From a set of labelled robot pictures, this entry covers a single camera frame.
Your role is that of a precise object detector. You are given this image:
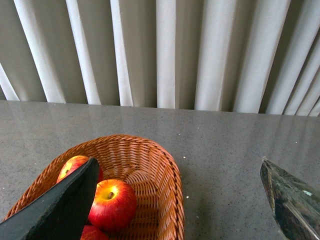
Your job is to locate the white pleated curtain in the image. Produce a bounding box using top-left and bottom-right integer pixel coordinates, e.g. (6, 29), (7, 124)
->
(0, 0), (320, 117)

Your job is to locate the worn left gripper right finger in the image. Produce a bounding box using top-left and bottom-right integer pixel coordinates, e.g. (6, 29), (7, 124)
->
(260, 157), (320, 240)

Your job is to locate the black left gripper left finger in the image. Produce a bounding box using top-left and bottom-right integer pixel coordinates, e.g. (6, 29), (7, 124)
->
(0, 157), (100, 240)

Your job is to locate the red yellow apple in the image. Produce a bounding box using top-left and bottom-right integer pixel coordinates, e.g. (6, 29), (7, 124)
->
(88, 179), (137, 233)

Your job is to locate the brown wicker basket left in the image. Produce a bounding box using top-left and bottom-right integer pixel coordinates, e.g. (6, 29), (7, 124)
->
(7, 134), (185, 240)

